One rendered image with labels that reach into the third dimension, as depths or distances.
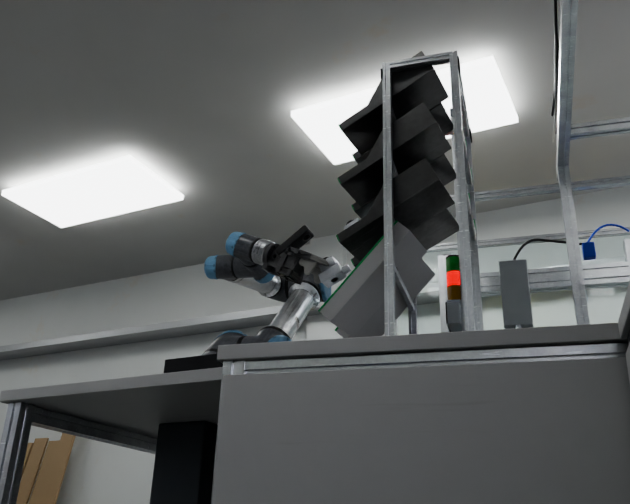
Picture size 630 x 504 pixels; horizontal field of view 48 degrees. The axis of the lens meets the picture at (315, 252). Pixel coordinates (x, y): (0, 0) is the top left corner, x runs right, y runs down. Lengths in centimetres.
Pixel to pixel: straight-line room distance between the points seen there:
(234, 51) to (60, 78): 107
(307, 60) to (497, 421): 302
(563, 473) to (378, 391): 33
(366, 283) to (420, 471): 55
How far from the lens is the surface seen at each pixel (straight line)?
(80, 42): 416
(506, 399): 127
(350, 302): 166
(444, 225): 189
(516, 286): 318
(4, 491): 196
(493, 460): 125
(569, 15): 246
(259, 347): 139
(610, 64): 427
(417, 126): 179
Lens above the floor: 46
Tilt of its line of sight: 24 degrees up
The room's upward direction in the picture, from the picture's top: 2 degrees clockwise
